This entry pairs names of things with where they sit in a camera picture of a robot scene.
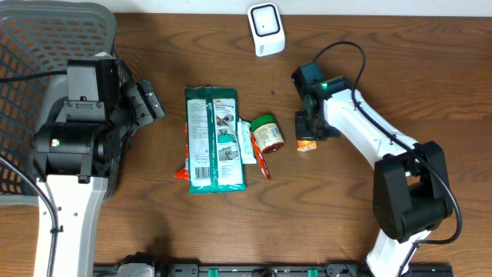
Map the red snack packet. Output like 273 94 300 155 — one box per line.
174 124 189 181

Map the green snack packet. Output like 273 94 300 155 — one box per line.
185 86 246 195

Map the grey plastic shopping basket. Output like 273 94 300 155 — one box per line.
1 1 125 205

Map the pale green wipes packet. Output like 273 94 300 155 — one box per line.
238 119 257 165

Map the small orange carton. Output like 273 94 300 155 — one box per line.
297 140 317 152

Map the green lid jar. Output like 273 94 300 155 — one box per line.
251 114 284 154

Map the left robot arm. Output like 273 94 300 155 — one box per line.
33 52 165 276

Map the red Nescafe stick sachet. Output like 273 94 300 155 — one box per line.
250 132 271 180

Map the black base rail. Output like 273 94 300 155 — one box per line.
92 263 454 277

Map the white barcode scanner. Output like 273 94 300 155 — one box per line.
247 2 286 57

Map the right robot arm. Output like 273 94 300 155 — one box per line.
291 62 454 276

